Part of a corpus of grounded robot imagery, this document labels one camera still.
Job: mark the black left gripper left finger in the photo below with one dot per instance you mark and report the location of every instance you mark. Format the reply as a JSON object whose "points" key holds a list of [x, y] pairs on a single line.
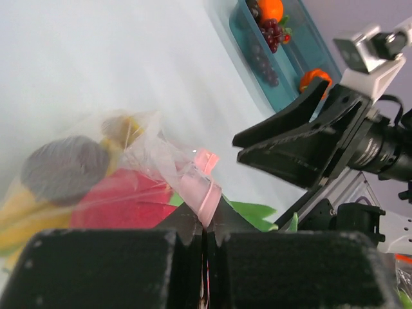
{"points": [[109, 268]]}

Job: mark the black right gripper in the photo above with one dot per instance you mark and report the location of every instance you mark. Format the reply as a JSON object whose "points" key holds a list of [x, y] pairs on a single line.
{"points": [[307, 155]]}

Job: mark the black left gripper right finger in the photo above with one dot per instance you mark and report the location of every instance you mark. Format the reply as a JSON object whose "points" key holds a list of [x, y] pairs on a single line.
{"points": [[253, 269]]}

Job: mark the orange small pumpkin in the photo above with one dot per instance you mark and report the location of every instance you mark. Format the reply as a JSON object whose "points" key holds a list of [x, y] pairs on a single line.
{"points": [[309, 76]]}

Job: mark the pink dragon fruit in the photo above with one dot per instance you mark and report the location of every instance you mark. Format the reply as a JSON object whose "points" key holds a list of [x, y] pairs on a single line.
{"points": [[127, 199]]}

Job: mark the pink dotted zip top bag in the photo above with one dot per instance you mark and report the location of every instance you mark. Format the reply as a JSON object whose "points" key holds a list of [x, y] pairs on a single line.
{"points": [[186, 171]]}

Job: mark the red apple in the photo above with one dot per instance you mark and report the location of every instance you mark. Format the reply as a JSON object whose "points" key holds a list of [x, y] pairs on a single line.
{"points": [[63, 171]]}

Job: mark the yellow banana bunch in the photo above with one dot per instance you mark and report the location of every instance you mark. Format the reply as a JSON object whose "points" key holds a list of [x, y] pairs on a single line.
{"points": [[22, 215]]}

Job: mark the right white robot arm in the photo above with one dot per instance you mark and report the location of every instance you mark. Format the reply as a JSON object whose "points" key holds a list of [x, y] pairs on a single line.
{"points": [[348, 202]]}

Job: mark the teal plastic fruit bin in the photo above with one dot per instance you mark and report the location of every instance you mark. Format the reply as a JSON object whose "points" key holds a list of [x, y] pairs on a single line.
{"points": [[279, 74]]}

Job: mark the purple grape bunch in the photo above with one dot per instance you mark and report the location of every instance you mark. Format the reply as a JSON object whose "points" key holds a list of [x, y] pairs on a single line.
{"points": [[275, 33]]}

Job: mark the orange fruit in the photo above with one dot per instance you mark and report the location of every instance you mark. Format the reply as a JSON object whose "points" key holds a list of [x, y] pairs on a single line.
{"points": [[271, 9]]}

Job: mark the dark plum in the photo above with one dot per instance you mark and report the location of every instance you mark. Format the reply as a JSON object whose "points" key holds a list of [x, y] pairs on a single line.
{"points": [[255, 10]]}

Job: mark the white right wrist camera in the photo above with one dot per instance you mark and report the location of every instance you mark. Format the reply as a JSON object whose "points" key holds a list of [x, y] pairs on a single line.
{"points": [[373, 57]]}

